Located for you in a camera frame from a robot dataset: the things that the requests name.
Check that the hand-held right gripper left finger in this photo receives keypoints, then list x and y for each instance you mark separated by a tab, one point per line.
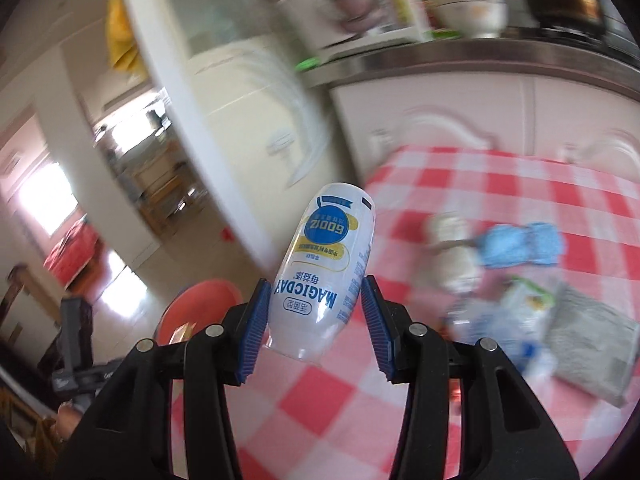
255	330

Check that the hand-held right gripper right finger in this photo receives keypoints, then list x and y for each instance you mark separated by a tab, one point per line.
377	330

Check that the white bottle yellow blue label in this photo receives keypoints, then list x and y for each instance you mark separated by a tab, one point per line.
320	260

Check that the red bed blanket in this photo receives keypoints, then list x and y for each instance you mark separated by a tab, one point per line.
72	255

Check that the white green wet wipes pack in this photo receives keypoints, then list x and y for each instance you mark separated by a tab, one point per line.
515	310

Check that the red checkered tablecloth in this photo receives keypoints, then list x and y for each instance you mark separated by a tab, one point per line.
425	185

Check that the blue dotted cloth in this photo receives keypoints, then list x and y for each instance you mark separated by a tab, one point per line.
525	245

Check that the white cabinet door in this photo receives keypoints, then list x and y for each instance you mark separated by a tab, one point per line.
425	125
585	110

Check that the grey foil packet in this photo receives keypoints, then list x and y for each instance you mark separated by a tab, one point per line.
590	345

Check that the frosted glass sliding door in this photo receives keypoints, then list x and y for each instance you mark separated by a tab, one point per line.
225	110

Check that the green plastic item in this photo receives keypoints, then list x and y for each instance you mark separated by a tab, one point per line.
307	64

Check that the kitchen counter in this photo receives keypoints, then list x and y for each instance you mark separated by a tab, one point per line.
450	55

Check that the white dish rack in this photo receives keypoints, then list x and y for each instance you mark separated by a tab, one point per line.
395	35

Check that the yellow hanging cloth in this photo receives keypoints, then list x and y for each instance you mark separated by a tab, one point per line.
125	30

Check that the metal ladle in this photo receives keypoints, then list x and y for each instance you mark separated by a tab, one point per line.
355	2

